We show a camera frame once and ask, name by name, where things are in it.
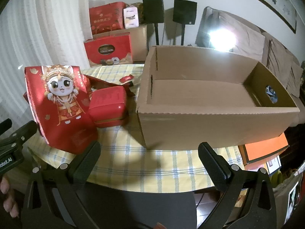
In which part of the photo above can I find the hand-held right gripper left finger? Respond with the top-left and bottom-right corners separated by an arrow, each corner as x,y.
22,141 -> 102,229

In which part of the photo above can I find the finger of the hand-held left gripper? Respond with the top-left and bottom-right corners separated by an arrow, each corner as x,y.
0,118 -> 13,135
0,120 -> 38,149

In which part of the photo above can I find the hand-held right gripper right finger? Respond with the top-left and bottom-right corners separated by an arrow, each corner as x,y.
198,142 -> 278,229

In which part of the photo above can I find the red cartoon print gift bag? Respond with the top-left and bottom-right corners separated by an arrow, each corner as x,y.
23,65 -> 99,154

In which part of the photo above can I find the large cardboard box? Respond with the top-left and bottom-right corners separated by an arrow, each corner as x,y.
136,45 -> 301,151

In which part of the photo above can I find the red tin box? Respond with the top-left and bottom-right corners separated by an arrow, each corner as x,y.
88,86 -> 128,128

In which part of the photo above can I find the small red pouch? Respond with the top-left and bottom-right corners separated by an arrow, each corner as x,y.
119,75 -> 135,84

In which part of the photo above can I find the person's left hand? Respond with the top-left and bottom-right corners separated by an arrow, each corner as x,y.
0,175 -> 20,219

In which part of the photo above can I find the yellow checked tablecloth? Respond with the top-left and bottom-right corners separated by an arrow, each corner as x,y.
25,63 -> 244,194

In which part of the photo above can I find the orange box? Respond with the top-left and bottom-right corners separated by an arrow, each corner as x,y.
238,132 -> 290,170

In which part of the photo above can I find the green item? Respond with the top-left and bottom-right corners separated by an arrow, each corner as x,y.
271,169 -> 284,188

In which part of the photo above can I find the white curtain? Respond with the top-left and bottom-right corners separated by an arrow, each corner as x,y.
0,0 -> 92,124

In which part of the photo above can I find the red pastry picture gift box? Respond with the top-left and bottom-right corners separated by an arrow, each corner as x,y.
83,33 -> 133,68

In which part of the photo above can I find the bright light panel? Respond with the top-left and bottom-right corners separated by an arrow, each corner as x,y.
208,27 -> 237,52

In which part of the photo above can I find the closed brown cardboard box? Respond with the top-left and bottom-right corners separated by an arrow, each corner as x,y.
93,25 -> 148,63

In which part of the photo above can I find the large beige cushion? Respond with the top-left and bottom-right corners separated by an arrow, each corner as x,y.
213,11 -> 266,58

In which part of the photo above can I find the beige sofa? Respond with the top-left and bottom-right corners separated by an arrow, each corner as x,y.
195,6 -> 305,130

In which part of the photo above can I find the red gift box gold print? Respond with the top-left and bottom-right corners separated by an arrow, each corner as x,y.
89,2 -> 126,38

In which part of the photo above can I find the small white box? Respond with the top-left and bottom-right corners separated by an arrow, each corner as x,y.
123,6 -> 139,29

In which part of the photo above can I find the black speaker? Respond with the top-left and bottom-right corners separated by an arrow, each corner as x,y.
142,0 -> 165,24
173,0 -> 198,26

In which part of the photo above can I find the black cable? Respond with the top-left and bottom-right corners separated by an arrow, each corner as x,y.
195,192 -> 206,212

